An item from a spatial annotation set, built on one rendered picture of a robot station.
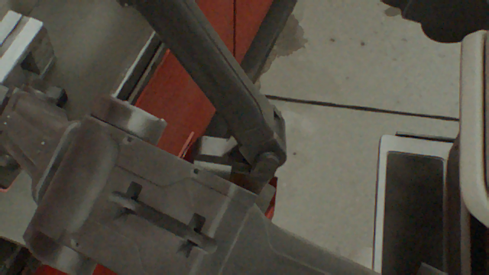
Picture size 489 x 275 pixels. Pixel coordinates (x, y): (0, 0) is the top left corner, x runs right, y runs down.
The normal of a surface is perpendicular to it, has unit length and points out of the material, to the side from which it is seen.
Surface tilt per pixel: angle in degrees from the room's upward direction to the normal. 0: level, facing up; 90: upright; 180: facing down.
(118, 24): 0
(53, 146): 58
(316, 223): 0
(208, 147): 13
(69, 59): 0
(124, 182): 26
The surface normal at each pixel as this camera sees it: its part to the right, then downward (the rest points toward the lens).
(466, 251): 0.02, -0.51
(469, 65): -0.66, -0.46
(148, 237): -0.30, -0.21
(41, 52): 0.92, 0.34
